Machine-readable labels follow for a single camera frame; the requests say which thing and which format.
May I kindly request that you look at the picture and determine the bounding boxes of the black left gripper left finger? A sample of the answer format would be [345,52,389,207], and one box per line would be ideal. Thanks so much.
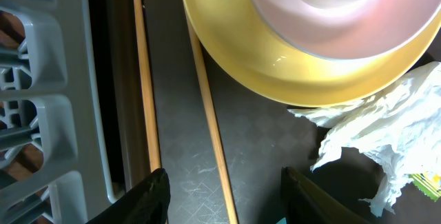
[88,168,171,224]

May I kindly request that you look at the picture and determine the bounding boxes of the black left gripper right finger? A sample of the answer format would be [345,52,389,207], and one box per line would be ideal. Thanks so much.
[280,167,369,224]

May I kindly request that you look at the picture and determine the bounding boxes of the wooden chopstick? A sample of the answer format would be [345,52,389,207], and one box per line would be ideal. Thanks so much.
[185,14,238,224]
[134,0,161,171]

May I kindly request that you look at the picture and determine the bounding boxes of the pink bowl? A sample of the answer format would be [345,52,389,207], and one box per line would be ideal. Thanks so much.
[252,0,440,59]

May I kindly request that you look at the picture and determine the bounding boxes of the grey plastic dishwasher rack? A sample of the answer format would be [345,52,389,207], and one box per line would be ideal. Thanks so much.
[1,0,123,223]

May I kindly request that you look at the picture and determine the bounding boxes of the dark brown serving tray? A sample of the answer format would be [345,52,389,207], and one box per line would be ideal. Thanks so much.
[103,0,441,224]

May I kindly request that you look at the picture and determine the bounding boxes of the crumpled white tissue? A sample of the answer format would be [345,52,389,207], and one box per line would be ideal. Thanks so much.
[290,61,440,217]

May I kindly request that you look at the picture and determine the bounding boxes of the yellow green snack wrapper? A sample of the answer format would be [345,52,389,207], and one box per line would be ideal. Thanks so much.
[409,172,441,202]

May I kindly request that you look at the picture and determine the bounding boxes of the yellow plate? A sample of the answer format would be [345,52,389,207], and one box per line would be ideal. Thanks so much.
[183,0,440,107]

